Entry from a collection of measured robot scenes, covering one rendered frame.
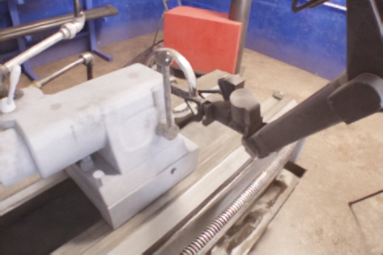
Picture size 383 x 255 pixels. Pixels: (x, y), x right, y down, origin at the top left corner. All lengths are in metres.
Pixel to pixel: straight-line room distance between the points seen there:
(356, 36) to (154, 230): 0.64
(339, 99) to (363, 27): 0.09
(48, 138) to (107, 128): 0.14
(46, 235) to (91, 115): 0.49
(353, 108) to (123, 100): 0.47
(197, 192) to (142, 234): 0.21
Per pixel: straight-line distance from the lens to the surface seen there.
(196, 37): 2.89
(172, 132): 0.67
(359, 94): 0.29
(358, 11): 0.27
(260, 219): 1.33
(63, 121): 0.57
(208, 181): 0.84
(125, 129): 0.63
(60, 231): 0.93
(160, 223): 0.74
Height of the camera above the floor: 1.48
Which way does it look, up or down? 35 degrees down
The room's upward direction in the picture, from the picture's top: 4 degrees clockwise
